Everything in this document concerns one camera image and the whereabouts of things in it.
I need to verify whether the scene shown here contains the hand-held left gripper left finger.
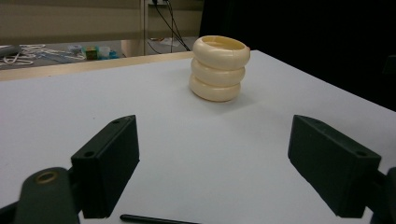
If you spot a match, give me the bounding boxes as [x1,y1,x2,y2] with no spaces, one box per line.
[70,114,140,219]

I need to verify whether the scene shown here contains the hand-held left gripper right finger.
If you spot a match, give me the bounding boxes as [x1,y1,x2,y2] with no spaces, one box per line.
[287,114,382,218]

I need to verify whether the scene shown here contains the black pen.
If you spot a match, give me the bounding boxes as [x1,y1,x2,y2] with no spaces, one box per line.
[120,214,200,224]

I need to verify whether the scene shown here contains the cream ringed pen holder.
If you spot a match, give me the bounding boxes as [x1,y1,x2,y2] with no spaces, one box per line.
[188,35,251,103]

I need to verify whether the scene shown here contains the small blue plastic container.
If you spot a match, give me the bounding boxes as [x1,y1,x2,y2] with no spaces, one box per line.
[98,46,120,61]

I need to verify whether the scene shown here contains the black curtain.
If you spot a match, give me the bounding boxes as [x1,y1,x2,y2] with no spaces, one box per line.
[199,0,396,111]

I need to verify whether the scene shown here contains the light wooden desk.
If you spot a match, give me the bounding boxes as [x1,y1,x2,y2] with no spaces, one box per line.
[0,0,205,58]

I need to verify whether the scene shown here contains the white cable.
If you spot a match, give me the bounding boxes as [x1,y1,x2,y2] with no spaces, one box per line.
[0,44,85,66]

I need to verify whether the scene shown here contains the bundle of black cables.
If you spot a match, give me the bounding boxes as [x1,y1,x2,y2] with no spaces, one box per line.
[148,0,191,53]

